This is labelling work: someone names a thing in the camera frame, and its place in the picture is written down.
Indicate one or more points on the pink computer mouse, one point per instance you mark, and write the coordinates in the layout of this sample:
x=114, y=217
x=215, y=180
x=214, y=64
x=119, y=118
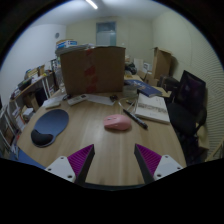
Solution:
x=117, y=122

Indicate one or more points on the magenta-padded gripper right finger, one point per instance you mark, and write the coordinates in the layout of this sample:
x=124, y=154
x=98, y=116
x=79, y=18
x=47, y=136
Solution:
x=165, y=166

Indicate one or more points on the white paper sheet with writing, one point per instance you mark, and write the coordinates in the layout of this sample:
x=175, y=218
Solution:
x=55, y=99

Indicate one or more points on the clear plastic container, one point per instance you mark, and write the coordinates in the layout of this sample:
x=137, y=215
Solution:
x=130, y=91

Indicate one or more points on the white remote control with buttons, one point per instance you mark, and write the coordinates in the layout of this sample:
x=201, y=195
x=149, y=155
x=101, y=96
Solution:
x=77, y=99

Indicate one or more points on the tall open cardboard box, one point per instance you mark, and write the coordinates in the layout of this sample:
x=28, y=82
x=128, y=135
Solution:
x=161, y=63

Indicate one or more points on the clear water jug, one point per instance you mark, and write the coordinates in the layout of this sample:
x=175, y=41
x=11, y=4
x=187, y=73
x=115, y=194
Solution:
x=59, y=81

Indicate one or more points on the small cardboard box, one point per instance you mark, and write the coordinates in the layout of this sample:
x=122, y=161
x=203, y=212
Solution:
x=151, y=79

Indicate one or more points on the black bag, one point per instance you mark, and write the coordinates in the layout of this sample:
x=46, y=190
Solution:
x=130, y=69

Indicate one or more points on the round wall clock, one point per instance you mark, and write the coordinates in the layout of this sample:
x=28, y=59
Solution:
x=57, y=35

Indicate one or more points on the cluttered shelf unit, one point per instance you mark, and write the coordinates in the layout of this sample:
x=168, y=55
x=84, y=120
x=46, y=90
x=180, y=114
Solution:
x=20, y=86

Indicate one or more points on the black marker pen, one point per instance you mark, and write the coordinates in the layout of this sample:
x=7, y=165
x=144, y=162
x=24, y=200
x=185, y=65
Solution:
x=135, y=118

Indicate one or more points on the blue mouse pad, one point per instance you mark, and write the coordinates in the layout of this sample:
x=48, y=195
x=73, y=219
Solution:
x=50, y=123

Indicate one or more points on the white book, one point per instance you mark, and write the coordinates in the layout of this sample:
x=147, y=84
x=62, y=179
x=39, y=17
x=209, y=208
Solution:
x=151, y=108

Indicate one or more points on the plain white paper sheet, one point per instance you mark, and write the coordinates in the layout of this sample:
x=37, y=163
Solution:
x=100, y=99

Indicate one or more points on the black office chair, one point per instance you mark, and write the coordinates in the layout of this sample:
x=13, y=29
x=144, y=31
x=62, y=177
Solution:
x=190, y=90

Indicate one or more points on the large cardboard box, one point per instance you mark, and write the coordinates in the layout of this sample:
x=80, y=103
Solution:
x=76, y=71

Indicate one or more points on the grey door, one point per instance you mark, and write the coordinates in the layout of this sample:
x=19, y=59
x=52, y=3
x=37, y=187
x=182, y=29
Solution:
x=106, y=35

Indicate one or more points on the blue book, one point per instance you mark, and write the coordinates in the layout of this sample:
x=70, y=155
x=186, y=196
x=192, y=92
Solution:
x=146, y=89

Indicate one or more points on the ceiling tube light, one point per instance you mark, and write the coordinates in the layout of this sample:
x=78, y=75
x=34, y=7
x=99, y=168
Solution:
x=91, y=4

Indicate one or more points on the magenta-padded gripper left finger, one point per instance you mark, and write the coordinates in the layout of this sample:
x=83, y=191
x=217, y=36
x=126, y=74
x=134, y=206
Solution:
x=65, y=166

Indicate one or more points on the dark brown chair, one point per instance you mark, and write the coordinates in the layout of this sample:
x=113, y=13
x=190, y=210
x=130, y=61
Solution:
x=169, y=83

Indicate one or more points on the blue white cabinet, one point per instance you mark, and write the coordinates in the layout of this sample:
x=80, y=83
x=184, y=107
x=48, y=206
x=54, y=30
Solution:
x=66, y=43

